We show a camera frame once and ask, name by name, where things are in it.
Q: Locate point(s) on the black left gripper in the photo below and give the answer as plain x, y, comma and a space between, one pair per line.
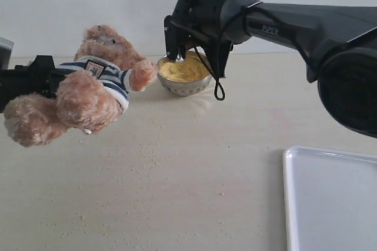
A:
39, 77

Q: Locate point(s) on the beige teddy bear striped sweater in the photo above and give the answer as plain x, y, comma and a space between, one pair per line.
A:
105, 69

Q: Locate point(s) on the steel bowl of yellow grain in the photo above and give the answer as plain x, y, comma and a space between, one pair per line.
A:
185, 77

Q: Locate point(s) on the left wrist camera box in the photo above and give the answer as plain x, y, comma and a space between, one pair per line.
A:
6, 47

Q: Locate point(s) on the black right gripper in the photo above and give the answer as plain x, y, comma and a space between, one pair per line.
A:
201, 19

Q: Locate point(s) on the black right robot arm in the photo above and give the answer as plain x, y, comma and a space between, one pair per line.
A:
337, 43

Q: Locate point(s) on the white rectangular tray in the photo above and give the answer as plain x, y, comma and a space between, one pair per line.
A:
330, 199

